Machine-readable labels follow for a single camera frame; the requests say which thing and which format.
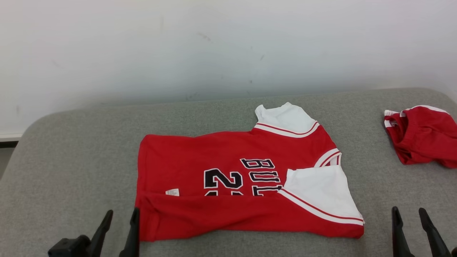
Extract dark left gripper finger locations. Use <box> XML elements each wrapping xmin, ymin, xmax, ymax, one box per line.
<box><xmin>119</xmin><ymin>207</ymin><xmax>140</xmax><ymax>257</ymax></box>
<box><xmin>89</xmin><ymin>210</ymin><xmax>114</xmax><ymax>257</ymax></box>

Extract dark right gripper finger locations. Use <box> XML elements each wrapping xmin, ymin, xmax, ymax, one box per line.
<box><xmin>391</xmin><ymin>206</ymin><xmax>416</xmax><ymax>257</ymax></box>
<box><xmin>418</xmin><ymin>207</ymin><xmax>452</xmax><ymax>257</ymax></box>

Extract red shorts with white hem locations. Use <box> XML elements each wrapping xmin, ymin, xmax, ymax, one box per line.
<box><xmin>384</xmin><ymin>105</ymin><xmax>457</xmax><ymax>169</ymax></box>

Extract red white basketball jersey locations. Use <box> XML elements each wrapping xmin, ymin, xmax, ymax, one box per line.
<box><xmin>135</xmin><ymin>102</ymin><xmax>365</xmax><ymax>242</ymax></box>

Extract white and black wall baseboard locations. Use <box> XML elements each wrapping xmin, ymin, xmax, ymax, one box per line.
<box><xmin>0</xmin><ymin>133</ymin><xmax>24</xmax><ymax>147</ymax></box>

